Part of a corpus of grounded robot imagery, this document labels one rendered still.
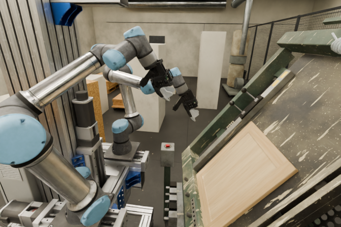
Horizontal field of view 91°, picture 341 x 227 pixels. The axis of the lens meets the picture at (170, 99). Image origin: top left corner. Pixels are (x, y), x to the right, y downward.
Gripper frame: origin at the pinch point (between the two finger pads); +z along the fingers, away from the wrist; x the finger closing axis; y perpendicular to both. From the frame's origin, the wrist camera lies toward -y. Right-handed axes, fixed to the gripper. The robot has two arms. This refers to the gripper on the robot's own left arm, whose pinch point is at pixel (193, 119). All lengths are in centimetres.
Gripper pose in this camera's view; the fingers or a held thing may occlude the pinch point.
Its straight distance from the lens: 111.6
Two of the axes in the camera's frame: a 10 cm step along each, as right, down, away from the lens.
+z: 4.5, 8.6, 2.4
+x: 1.4, -3.3, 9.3
